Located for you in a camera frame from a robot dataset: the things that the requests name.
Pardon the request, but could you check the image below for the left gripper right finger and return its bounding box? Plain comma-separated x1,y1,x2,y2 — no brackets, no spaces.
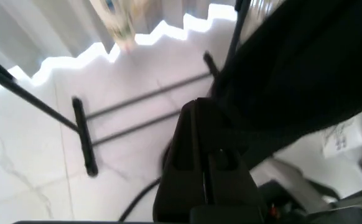
206,149,267,223

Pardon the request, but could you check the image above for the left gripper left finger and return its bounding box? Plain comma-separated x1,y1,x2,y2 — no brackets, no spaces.
153,99,207,223

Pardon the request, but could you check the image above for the black garment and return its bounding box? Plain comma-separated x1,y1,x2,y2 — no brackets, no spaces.
210,0,362,170

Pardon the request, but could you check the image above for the black clothes rack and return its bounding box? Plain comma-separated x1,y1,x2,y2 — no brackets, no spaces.
0,0,253,178

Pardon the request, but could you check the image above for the black cable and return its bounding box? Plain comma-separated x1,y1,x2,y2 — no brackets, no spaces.
118,177,164,223

